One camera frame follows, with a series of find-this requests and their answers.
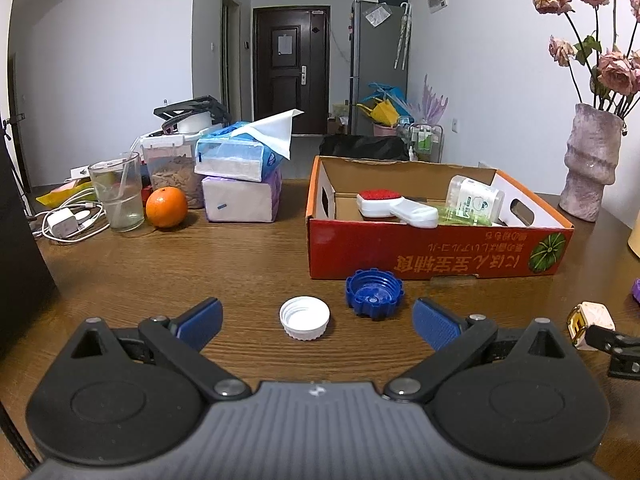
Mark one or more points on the dark interior door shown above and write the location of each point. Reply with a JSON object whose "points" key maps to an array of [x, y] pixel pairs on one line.
{"points": [[231, 60]]}

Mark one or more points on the white paper notice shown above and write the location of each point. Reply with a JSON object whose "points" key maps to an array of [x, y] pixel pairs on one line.
{"points": [[284, 44]]}

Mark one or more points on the white bottle cap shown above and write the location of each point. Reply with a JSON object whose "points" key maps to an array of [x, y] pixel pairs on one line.
{"points": [[305, 317]]}

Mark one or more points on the brown cardboard carton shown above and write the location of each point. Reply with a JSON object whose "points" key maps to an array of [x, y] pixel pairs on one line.
{"points": [[337, 125]]}

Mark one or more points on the white round pot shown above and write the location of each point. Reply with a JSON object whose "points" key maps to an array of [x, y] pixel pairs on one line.
{"points": [[192, 122]]}

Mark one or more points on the purple white tissue pack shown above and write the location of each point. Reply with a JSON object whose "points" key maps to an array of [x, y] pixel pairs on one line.
{"points": [[240, 200]]}

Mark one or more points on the yellow packet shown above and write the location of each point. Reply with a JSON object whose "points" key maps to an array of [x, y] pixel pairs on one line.
{"points": [[60, 194]]}

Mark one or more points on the grey refrigerator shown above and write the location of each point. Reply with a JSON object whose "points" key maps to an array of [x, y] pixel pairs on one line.
{"points": [[375, 55]]}

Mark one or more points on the purple transparent umbrella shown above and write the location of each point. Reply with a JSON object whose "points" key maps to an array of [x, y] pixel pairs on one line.
{"points": [[430, 102]]}

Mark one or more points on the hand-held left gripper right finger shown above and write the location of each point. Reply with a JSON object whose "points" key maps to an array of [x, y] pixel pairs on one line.
{"points": [[437, 322]]}

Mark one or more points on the orange fruit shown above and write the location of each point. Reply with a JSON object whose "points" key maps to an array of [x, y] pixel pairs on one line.
{"points": [[167, 207]]}

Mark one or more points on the white lint brush red pad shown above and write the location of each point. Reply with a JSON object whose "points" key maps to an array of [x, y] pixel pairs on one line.
{"points": [[400, 212]]}

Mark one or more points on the clear drinking glass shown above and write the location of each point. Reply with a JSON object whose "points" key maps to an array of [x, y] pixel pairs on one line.
{"points": [[122, 205]]}

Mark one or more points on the dark brown entrance door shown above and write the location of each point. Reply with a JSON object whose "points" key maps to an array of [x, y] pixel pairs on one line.
{"points": [[290, 95]]}

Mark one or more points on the blue bottle cap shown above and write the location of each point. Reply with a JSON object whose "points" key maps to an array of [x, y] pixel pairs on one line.
{"points": [[374, 294]]}

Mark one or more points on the black folding stand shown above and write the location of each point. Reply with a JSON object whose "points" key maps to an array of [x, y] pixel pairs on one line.
{"points": [[192, 105]]}

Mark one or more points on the pink bucket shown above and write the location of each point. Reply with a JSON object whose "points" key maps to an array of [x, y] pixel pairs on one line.
{"points": [[384, 130]]}

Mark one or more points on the blue tissue pack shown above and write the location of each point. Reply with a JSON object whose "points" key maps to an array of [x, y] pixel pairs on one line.
{"points": [[230, 160]]}

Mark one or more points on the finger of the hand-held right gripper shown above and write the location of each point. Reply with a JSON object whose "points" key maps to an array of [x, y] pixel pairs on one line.
{"points": [[625, 345]]}

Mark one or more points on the purple plastic toy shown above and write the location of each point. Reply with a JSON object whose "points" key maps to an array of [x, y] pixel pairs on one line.
{"points": [[635, 290]]}

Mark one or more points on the white gold-trimmed case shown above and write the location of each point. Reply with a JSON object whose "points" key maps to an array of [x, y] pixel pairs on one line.
{"points": [[592, 317]]}

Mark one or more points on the white folded umbrella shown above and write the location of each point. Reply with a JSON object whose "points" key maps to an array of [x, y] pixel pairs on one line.
{"points": [[407, 35], [398, 35]]}

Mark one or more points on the dried pink rose bouquet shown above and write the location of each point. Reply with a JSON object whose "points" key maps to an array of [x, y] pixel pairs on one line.
{"points": [[615, 67]]}

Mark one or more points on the clear plastic bag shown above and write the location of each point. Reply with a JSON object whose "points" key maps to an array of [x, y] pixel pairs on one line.
{"points": [[377, 16]]}

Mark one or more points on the cotton swab container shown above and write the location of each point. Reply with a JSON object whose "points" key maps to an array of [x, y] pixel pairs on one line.
{"points": [[475, 197]]}

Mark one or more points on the yellow bag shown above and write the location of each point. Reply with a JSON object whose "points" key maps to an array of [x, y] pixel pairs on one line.
{"points": [[382, 112]]}

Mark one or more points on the green packet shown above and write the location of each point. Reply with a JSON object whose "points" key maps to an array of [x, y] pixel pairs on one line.
{"points": [[462, 220]]}

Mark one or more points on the metal trolley cart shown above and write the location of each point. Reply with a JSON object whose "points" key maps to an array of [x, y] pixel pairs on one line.
{"points": [[435, 147]]}

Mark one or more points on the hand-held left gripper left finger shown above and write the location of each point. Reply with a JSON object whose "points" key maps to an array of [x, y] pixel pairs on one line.
{"points": [[200, 322]]}

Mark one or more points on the red printed cardboard box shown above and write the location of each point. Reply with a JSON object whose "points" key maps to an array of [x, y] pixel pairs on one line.
{"points": [[375, 252]]}

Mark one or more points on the pink ceramic vase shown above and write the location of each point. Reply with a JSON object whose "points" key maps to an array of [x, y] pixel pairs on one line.
{"points": [[590, 170]]}

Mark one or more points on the green white bottle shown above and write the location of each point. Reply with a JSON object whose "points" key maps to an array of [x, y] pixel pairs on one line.
{"points": [[425, 142]]}

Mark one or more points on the clear pet food container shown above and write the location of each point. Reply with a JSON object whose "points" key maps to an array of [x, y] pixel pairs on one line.
{"points": [[172, 175]]}

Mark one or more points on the white charger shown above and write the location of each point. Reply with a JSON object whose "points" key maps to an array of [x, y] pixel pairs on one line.
{"points": [[64, 224]]}

